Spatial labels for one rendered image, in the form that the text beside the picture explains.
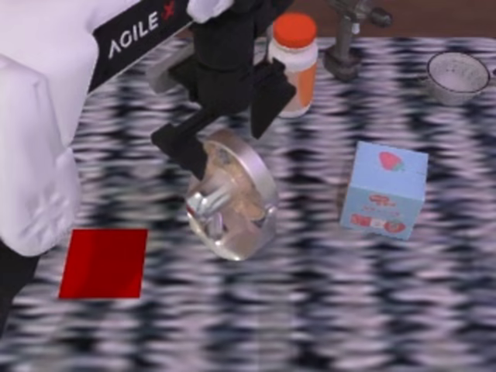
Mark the red square mat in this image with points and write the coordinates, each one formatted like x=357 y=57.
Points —
x=104 y=263

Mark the orange lidded plastic jar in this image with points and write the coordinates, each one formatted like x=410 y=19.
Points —
x=295 y=64

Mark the grey metal clamp stand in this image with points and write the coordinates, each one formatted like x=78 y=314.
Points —
x=346 y=42

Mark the blue strawberry carton box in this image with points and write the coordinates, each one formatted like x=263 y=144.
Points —
x=385 y=190

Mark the speckled white ceramic bowl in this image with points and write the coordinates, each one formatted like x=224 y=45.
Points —
x=457 y=77

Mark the black and white patterned tablecloth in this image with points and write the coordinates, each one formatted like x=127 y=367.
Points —
x=310 y=290

